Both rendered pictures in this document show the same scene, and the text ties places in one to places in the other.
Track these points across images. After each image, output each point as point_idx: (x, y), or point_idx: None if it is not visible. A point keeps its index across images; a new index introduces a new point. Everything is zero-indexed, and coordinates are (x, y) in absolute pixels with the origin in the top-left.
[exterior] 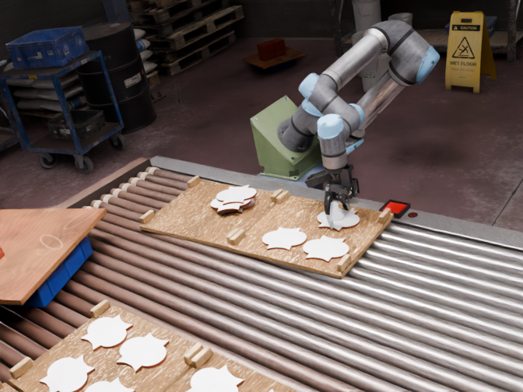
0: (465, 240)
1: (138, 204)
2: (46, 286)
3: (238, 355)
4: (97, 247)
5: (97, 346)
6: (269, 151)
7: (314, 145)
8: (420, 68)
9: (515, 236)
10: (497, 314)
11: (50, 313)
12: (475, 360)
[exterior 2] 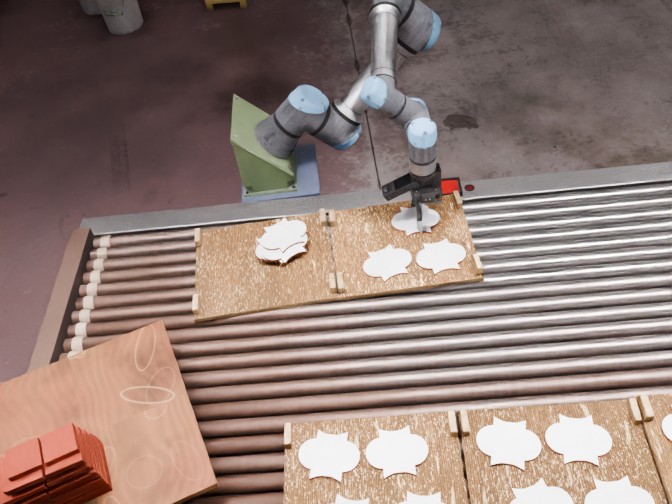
0: (541, 196)
1: (147, 292)
2: None
3: (481, 401)
4: None
5: (341, 475)
6: (259, 167)
7: None
8: (432, 35)
9: (572, 177)
10: (633, 254)
11: None
12: (654, 301)
